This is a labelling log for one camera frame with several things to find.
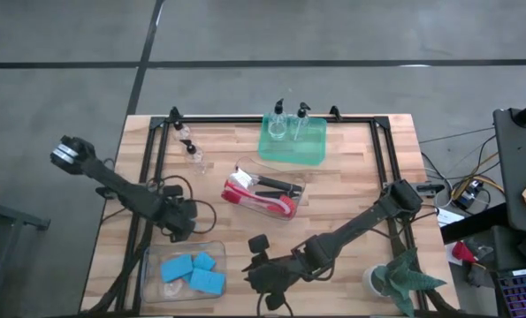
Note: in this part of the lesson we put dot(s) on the green translucent tray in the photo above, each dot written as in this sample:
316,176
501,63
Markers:
289,154

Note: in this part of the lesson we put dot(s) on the blue black power supply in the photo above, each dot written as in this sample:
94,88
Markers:
468,194

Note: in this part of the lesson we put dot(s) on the black side table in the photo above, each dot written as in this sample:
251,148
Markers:
519,176

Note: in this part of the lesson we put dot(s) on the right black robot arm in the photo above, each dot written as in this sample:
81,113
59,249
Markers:
360,225

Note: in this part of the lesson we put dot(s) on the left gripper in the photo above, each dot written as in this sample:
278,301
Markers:
178,216

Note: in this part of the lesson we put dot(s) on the red cone-shaped object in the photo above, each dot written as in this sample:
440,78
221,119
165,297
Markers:
462,252

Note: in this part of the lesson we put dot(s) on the green succulent in white pot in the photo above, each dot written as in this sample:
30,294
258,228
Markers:
399,278

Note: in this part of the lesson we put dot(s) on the white paper sheet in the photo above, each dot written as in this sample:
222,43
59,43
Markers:
449,217

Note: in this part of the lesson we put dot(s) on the clear glass pump bottle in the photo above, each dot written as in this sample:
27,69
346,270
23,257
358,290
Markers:
182,131
301,126
195,154
278,126

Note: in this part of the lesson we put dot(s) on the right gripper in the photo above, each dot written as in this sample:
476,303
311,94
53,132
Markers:
271,274

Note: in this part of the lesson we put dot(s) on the blue compartment storage rack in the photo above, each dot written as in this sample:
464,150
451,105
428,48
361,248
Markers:
523,293

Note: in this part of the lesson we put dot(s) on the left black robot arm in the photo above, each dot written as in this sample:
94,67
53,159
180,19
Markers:
112,185

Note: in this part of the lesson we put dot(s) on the clear plastic storage bin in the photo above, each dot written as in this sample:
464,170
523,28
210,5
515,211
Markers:
262,165
156,291

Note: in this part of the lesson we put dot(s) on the black metal stand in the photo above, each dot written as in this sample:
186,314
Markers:
6,221

